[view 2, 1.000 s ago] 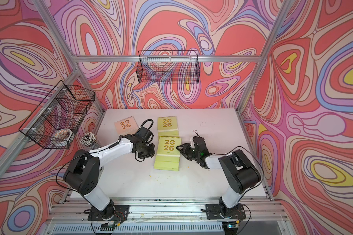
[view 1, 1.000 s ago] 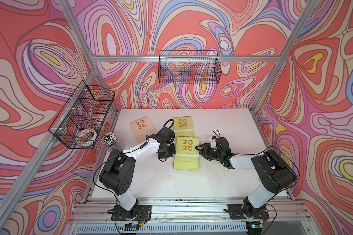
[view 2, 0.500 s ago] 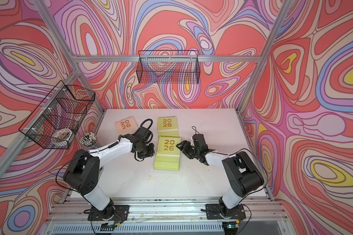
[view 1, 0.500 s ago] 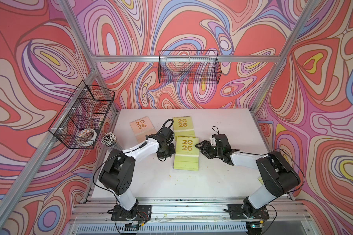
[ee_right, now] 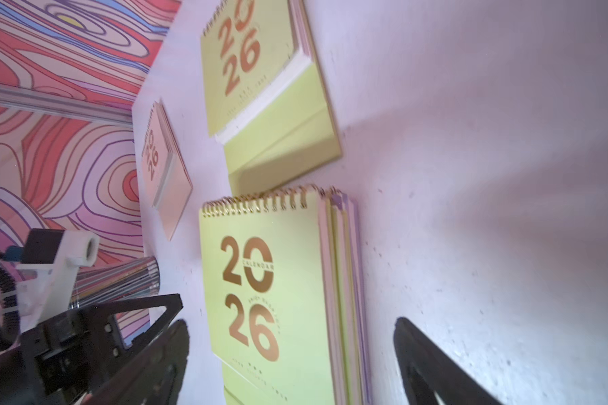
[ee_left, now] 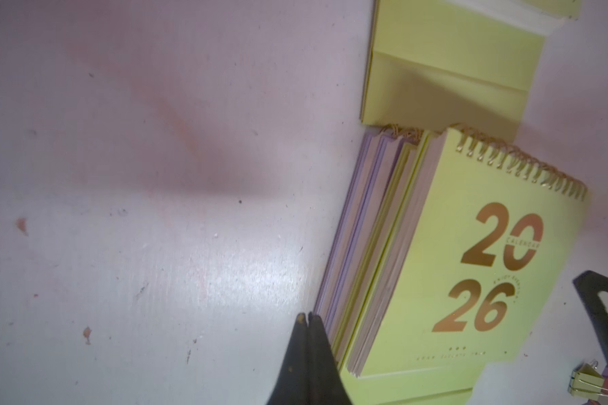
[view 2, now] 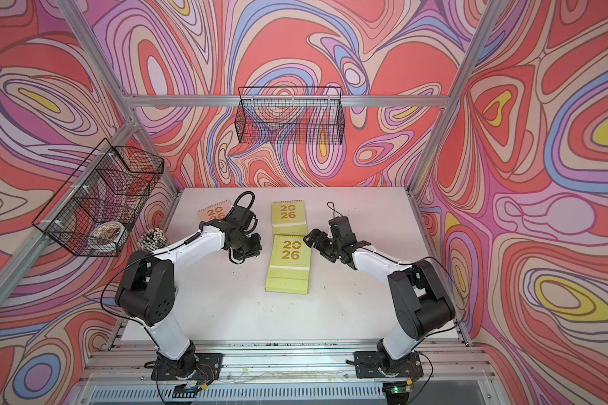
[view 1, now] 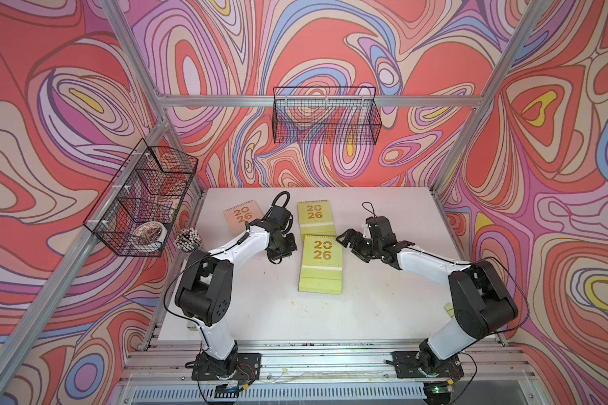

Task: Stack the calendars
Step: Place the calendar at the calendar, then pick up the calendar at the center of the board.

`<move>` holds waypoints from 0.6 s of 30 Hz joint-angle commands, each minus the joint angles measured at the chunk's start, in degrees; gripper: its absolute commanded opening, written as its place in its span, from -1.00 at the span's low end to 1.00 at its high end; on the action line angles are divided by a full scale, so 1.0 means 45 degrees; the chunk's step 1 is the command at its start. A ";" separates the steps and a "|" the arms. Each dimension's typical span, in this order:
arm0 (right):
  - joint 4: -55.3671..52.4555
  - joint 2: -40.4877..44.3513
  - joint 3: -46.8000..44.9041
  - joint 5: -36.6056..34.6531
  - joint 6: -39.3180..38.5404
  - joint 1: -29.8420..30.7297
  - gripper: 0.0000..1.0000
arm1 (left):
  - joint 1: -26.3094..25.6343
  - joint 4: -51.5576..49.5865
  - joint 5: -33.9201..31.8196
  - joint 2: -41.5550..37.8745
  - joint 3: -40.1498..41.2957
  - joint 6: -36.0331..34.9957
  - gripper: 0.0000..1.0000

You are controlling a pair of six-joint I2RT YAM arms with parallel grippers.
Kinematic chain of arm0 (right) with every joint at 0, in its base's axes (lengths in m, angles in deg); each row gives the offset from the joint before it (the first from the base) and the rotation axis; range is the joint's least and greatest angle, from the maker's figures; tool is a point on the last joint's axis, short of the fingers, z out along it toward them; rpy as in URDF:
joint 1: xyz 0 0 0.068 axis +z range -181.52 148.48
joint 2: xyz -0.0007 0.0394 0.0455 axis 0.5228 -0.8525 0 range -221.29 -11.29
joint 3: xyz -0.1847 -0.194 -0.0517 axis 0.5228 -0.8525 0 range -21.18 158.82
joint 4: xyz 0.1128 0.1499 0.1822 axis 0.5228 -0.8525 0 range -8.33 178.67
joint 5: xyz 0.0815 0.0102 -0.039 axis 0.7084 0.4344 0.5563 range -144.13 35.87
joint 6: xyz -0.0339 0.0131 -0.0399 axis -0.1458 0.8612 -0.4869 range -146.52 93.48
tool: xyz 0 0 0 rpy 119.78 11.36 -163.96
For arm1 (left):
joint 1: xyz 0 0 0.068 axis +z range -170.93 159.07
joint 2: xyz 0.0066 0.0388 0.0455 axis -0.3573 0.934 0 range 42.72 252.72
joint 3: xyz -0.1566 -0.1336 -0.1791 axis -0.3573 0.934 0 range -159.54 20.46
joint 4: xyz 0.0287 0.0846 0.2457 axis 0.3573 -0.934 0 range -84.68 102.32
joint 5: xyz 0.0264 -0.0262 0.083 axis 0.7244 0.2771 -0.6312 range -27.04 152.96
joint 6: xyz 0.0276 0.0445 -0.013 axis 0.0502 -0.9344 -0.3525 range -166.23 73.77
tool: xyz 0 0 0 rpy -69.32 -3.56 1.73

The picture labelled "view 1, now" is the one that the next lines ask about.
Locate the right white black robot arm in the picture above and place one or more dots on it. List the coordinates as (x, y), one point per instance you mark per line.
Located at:
(481, 301)

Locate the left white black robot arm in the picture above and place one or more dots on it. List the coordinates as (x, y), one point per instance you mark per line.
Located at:
(203, 293)

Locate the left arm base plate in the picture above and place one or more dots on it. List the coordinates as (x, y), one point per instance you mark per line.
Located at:
(239, 367)

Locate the black wire basket back wall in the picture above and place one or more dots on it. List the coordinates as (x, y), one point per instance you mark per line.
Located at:
(337, 115)

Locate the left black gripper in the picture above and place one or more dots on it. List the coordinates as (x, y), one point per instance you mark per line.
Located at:
(292, 246)

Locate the tape roll in basket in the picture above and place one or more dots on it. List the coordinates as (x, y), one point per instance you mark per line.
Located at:
(149, 236)

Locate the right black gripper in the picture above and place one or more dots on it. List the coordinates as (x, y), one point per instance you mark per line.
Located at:
(354, 245)

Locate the black wire basket left wall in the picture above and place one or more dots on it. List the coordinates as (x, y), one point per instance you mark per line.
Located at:
(150, 185)

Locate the pink 2026 calendar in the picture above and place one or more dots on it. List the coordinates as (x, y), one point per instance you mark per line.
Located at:
(237, 216)

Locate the aluminium front rail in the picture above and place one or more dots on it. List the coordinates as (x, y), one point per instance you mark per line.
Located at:
(319, 373)

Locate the small yellow sticky note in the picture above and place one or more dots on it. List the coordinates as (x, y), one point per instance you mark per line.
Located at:
(449, 308)

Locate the black wire basket wall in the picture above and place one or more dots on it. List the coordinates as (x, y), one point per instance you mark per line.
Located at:
(150, 185)
(337, 115)

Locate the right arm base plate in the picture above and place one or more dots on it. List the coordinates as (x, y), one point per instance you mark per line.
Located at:
(416, 364)

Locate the green calendar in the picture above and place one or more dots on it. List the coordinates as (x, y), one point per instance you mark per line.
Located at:
(322, 266)
(316, 218)

